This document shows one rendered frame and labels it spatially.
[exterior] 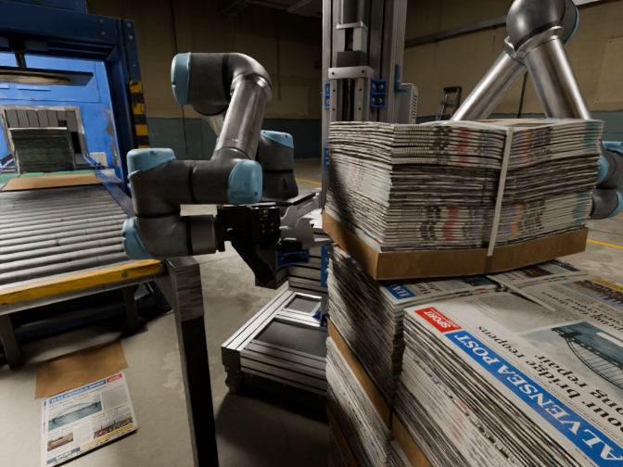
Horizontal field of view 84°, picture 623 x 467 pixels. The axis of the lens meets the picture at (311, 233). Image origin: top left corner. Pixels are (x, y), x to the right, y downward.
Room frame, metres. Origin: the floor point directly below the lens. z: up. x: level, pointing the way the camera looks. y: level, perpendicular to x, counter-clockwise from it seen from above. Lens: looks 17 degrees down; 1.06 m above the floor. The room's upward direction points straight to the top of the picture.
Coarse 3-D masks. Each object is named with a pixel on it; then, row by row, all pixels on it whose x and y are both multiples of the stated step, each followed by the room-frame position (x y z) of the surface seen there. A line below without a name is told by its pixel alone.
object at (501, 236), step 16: (496, 144) 0.51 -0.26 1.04; (512, 144) 0.52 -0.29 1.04; (496, 160) 0.51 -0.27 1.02; (512, 160) 0.52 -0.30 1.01; (496, 176) 0.52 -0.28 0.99; (512, 176) 0.52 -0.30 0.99; (496, 192) 0.52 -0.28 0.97; (512, 192) 0.52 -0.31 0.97; (480, 208) 0.52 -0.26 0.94; (480, 224) 0.52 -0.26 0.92; (480, 240) 0.52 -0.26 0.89; (496, 240) 0.53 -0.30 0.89
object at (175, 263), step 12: (108, 192) 1.49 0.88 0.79; (120, 192) 1.45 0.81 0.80; (120, 204) 1.22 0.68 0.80; (132, 204) 1.21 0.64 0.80; (132, 216) 1.04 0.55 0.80; (168, 264) 0.66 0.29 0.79; (180, 264) 0.64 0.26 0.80; (192, 264) 0.65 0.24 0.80; (168, 276) 0.68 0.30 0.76; (180, 276) 0.63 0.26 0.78; (192, 276) 0.64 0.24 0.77; (168, 288) 0.69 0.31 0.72; (180, 288) 0.63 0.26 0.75; (192, 288) 0.64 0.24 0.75; (168, 300) 0.70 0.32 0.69; (180, 300) 0.63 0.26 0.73; (192, 300) 0.64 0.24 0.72; (180, 312) 0.63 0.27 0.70; (192, 312) 0.64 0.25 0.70; (204, 312) 0.65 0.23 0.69
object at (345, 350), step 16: (336, 336) 0.65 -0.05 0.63; (352, 368) 0.57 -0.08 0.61; (368, 384) 0.50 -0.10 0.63; (384, 400) 0.45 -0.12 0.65; (384, 416) 0.45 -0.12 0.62; (336, 432) 0.64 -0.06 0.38; (400, 432) 0.40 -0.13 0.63; (416, 448) 0.37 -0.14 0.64; (352, 464) 0.55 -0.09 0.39; (416, 464) 0.36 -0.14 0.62
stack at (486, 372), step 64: (384, 320) 0.47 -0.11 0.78; (448, 320) 0.39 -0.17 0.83; (512, 320) 0.39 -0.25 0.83; (576, 320) 0.39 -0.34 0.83; (384, 384) 0.46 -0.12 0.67; (448, 384) 0.33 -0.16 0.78; (512, 384) 0.27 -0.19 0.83; (576, 384) 0.27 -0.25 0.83; (384, 448) 0.44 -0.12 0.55; (448, 448) 0.31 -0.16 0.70; (512, 448) 0.24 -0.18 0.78; (576, 448) 0.20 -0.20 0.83
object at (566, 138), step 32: (480, 128) 0.62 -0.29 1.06; (544, 128) 0.53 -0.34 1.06; (576, 128) 0.54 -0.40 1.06; (544, 160) 0.53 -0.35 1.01; (576, 160) 0.55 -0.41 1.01; (544, 192) 0.54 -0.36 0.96; (576, 192) 0.56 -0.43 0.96; (512, 224) 0.53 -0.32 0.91; (544, 224) 0.55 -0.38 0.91; (576, 224) 0.56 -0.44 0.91
